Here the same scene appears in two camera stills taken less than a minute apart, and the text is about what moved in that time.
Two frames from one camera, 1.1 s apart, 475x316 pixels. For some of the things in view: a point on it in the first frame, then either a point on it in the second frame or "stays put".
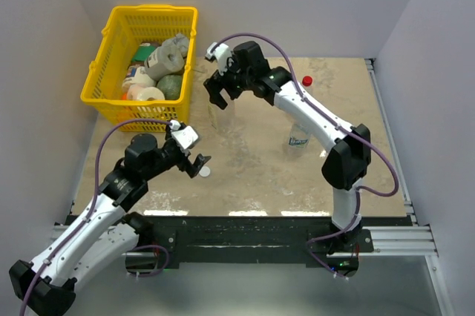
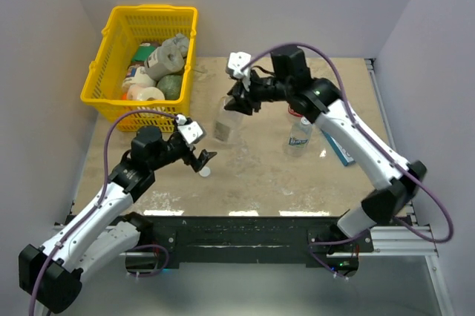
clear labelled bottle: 298,140 stays put
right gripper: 214,91 to 239,90
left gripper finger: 199,162 to 204,156
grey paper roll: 167,58 stays put
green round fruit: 171,84 stays put
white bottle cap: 205,171 stays put
